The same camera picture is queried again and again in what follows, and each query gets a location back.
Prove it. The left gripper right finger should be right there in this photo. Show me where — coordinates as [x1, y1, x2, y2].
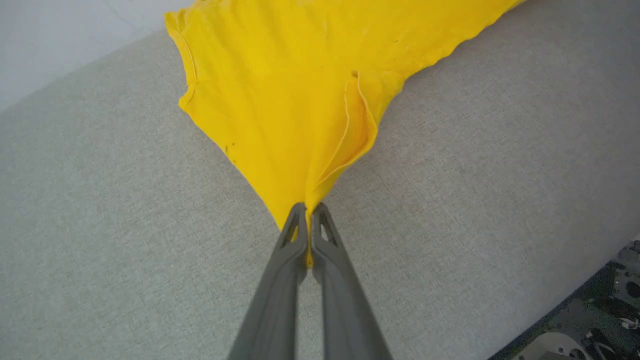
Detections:
[310, 202, 394, 360]

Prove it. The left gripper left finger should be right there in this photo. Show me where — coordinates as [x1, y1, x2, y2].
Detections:
[227, 202, 308, 360]

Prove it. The yellow t-shirt garment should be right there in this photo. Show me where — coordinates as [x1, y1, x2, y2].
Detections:
[164, 0, 526, 268]

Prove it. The grey fabric sofa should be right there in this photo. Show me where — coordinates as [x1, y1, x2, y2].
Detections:
[0, 0, 640, 360]

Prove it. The grey robot mobile base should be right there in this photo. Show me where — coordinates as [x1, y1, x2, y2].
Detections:
[487, 240, 640, 360]

